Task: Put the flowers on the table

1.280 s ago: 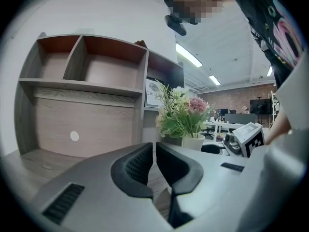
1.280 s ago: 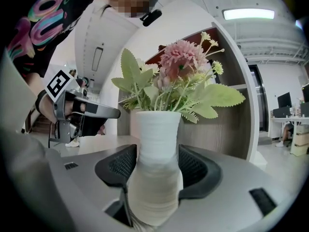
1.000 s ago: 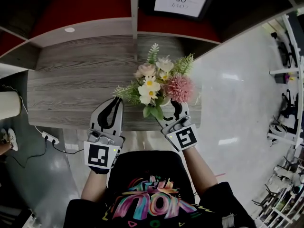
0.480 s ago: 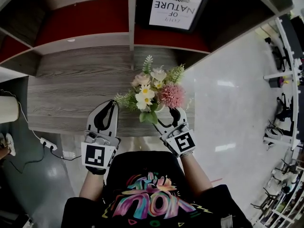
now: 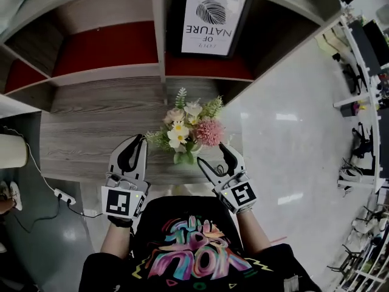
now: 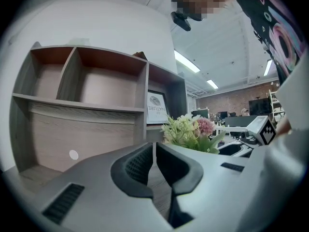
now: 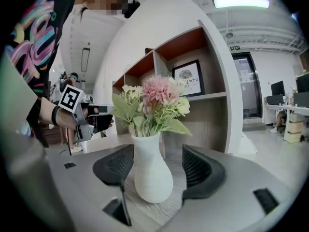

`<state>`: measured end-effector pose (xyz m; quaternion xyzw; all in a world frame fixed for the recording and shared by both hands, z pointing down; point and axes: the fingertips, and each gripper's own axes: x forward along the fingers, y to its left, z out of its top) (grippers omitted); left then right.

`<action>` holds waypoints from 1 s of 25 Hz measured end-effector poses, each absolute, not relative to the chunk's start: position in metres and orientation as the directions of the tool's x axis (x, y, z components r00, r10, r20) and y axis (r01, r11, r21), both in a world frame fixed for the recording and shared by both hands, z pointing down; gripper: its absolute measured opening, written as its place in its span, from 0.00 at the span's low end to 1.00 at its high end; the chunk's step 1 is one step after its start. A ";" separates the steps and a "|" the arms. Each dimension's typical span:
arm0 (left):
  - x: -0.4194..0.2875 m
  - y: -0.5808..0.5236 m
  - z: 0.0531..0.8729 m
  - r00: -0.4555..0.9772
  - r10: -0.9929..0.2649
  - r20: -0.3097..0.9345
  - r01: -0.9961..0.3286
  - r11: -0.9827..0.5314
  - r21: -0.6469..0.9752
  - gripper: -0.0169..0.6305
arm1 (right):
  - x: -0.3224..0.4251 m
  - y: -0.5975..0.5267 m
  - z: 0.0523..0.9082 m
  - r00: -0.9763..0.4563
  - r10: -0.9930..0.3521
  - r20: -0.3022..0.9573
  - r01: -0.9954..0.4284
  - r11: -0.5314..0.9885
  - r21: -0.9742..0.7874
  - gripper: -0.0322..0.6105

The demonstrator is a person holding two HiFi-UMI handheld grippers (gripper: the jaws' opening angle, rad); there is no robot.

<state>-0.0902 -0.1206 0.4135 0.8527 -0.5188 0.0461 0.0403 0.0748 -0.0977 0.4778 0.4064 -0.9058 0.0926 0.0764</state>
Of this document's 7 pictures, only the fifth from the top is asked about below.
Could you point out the white table with equipment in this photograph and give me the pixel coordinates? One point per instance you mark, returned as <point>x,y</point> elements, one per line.
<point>377,151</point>

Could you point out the black wristband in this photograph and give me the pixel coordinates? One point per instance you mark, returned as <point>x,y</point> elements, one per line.
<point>120,221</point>

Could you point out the black computer monitor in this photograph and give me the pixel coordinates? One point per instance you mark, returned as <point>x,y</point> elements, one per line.
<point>369,47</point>

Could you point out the white storage rack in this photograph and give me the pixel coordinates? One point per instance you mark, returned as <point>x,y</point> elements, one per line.
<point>367,277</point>

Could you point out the black framed leaf print picture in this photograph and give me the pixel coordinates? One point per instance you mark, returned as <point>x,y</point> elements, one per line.
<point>212,20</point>

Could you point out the wooden shelf unit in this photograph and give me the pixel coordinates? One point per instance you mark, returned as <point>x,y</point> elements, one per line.
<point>106,73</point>

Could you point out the person's right forearm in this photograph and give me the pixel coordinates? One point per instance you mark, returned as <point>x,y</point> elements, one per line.
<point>253,231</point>

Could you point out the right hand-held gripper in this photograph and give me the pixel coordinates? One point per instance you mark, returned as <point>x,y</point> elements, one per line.
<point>241,196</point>

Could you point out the large white ribbed cylinder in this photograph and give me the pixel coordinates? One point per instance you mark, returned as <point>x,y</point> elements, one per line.
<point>12,151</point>

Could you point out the white ceramic vase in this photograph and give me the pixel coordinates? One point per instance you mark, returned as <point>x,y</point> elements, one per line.
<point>198,148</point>

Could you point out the person's black printed t-shirt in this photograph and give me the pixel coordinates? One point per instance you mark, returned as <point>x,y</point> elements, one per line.
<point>188,278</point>

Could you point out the black office chair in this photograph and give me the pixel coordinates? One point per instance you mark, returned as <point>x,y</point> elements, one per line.
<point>363,141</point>

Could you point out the person's left forearm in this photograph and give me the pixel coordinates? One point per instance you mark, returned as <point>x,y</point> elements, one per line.
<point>115,240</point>

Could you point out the pink and white artificial flowers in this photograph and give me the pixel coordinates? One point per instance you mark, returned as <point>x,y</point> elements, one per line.
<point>209,132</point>

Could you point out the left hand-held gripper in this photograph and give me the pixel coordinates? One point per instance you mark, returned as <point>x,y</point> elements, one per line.
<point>117,201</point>

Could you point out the group of black metal chairs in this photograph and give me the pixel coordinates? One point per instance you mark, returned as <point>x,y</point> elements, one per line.
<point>364,233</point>

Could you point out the white power strip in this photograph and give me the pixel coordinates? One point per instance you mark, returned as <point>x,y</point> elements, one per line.
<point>64,196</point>

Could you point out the grey wooden shelf desk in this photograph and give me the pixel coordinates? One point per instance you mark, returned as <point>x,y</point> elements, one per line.
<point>91,138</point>

